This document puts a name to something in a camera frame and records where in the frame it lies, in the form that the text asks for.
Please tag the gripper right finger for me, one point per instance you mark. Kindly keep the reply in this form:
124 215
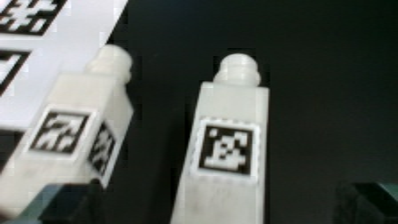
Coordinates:
366 203

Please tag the white leg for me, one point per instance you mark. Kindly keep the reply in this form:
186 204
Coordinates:
67 149
220 189

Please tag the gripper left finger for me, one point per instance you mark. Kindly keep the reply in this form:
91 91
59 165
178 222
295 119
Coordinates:
67 204

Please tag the white tag sheet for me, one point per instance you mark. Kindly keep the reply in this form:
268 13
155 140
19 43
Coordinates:
53 31

